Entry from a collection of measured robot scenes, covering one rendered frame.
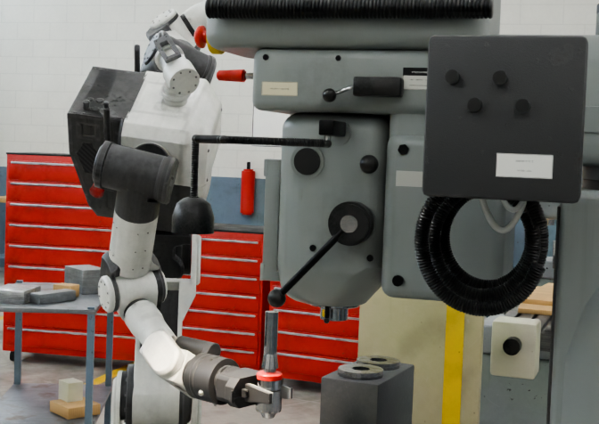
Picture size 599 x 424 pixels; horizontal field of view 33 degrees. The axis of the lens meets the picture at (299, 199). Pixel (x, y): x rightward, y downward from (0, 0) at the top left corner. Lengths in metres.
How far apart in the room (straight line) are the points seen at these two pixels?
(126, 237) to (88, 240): 4.96
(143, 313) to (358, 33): 0.82
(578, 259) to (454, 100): 0.34
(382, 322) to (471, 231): 1.96
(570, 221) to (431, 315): 2.00
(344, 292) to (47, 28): 10.86
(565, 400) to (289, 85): 0.64
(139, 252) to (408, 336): 1.57
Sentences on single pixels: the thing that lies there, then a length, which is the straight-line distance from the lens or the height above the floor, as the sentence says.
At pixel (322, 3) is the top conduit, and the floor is 1.79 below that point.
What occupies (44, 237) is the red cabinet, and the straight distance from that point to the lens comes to 7.20.
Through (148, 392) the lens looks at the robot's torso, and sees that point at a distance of 2.32.
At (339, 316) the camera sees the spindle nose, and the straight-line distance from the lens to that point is 1.74.
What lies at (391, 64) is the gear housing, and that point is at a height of 1.71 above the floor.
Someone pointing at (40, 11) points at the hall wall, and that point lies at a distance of 12.48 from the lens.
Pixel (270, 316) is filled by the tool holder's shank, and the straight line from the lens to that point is 1.84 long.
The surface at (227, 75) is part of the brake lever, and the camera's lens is 1.90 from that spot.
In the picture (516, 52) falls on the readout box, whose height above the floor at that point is 1.70.
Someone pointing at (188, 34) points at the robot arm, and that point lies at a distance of 2.68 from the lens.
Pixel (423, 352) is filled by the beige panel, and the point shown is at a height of 0.89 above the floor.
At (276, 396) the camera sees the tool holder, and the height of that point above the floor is 1.12.
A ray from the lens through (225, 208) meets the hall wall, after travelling 11.39.
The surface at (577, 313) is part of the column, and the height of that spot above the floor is 1.35.
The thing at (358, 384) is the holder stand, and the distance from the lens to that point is 2.00.
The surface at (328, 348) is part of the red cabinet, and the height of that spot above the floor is 0.31.
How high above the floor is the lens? 1.57
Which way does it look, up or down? 3 degrees down
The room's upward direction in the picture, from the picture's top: 2 degrees clockwise
